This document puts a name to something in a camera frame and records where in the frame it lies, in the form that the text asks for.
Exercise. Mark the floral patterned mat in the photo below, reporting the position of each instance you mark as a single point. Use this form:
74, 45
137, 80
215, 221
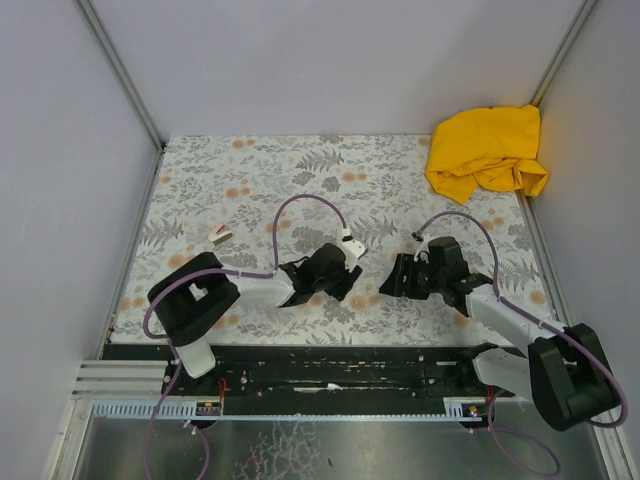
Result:
283, 197

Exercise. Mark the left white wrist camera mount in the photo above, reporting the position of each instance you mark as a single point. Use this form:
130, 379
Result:
353, 250

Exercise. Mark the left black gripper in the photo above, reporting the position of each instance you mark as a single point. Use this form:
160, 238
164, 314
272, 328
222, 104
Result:
342, 279

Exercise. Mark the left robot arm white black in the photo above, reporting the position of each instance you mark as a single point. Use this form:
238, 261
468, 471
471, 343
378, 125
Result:
192, 299

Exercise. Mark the yellow cloth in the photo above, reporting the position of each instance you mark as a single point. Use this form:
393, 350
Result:
492, 148

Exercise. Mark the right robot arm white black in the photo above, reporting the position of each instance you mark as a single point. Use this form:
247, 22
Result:
562, 370

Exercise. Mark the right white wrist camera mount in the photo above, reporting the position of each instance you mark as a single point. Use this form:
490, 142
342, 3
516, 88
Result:
422, 240

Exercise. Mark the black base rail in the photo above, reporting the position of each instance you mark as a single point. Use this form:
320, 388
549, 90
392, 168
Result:
318, 383

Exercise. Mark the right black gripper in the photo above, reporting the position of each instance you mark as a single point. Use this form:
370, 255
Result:
407, 275

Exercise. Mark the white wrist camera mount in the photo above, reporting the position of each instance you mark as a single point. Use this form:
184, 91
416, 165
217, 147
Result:
422, 240
353, 250

